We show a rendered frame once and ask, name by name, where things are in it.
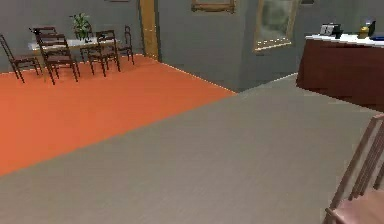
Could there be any gold framed painting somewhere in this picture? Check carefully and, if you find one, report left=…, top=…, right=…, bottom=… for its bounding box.
left=253, top=0, right=300, bottom=52

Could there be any yellow pot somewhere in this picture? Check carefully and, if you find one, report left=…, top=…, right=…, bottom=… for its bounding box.
left=357, top=26, right=370, bottom=40

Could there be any brown counter with white top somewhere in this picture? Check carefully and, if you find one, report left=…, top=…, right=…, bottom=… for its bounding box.
left=295, top=34, right=384, bottom=113

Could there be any dark brown wooden chair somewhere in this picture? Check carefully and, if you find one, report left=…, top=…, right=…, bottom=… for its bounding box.
left=0, top=33, right=43, bottom=84
left=86, top=29, right=122, bottom=78
left=117, top=25, right=136, bottom=66
left=35, top=32, right=81, bottom=86
left=29, top=26, right=58, bottom=37

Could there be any light brown wooden chair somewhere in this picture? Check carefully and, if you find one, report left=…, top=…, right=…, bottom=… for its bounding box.
left=321, top=112, right=384, bottom=224

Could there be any yellow wooden door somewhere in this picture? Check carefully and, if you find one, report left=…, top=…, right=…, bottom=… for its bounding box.
left=138, top=0, right=160, bottom=61

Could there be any green house plant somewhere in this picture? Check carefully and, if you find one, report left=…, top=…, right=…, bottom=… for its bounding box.
left=69, top=12, right=93, bottom=43

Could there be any gold framed picture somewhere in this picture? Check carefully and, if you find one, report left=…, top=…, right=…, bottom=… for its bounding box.
left=190, top=0, right=236, bottom=15

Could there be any white dining table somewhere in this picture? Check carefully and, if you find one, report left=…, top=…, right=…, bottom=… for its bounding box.
left=27, top=37, right=118, bottom=52

